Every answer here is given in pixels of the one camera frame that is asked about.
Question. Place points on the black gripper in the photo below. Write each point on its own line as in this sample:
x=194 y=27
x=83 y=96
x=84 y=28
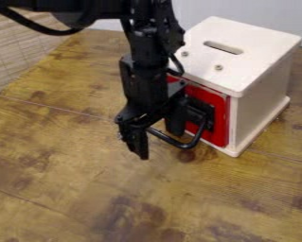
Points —
x=151 y=101

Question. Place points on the red drawer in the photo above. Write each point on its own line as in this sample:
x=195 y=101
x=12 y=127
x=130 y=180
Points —
x=207 y=108

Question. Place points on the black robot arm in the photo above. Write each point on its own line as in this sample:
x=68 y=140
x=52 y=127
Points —
x=154 y=35

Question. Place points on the white wooden box cabinet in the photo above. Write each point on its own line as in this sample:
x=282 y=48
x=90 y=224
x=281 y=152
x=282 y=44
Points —
x=237 y=65

